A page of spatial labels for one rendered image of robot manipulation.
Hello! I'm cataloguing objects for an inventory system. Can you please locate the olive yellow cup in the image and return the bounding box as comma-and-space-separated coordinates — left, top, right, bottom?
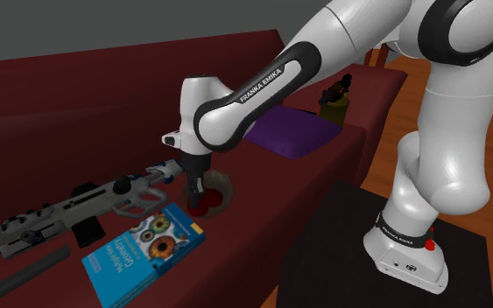
318, 94, 351, 129

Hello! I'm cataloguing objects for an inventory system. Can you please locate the red round object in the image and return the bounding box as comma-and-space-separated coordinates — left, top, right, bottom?
187, 189, 226, 219

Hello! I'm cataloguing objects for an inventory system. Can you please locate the dark grey tube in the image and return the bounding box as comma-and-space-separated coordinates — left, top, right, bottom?
0, 244, 72, 308

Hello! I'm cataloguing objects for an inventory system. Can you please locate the purple cushion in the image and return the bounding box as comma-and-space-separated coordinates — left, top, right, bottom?
243, 105, 343, 161

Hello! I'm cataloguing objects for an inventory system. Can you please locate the dark red sofa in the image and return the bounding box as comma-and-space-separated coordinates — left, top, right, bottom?
0, 28, 409, 308

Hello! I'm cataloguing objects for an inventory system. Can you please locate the blue book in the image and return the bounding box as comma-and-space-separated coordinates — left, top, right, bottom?
81, 201, 208, 308

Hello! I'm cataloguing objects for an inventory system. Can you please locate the brown bowl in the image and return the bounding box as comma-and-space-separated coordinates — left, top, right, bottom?
180, 168, 235, 220

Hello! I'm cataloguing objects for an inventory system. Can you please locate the grey toy gun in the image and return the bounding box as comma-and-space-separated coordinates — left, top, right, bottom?
0, 158, 187, 261

